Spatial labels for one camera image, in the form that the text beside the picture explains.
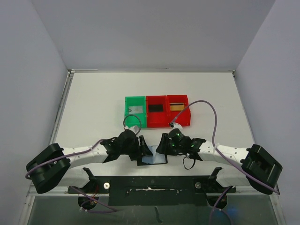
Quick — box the black leather card holder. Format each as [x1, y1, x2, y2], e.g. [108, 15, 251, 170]
[137, 146, 168, 166]

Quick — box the red plastic bin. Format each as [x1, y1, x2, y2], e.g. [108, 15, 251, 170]
[167, 95, 191, 127]
[146, 95, 168, 128]

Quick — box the green plastic bin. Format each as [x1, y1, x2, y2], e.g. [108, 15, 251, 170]
[124, 96, 147, 128]

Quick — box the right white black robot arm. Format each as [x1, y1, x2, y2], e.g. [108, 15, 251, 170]
[156, 128, 283, 195]

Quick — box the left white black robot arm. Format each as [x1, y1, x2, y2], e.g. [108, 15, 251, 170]
[25, 129, 153, 194]

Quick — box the silver card in bin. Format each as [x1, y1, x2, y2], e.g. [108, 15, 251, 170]
[128, 105, 143, 114]

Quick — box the gold card in bin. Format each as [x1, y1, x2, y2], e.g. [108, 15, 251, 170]
[170, 103, 185, 112]

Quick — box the black card in bin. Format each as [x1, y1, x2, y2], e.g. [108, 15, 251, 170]
[148, 104, 164, 113]

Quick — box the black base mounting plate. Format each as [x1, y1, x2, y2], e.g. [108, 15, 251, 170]
[79, 175, 225, 206]

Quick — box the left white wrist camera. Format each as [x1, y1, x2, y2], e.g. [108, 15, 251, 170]
[124, 125, 141, 134]

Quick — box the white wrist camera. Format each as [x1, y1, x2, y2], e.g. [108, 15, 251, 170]
[169, 122, 183, 129]
[124, 125, 141, 134]

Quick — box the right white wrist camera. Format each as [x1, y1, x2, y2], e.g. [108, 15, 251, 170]
[169, 122, 183, 129]

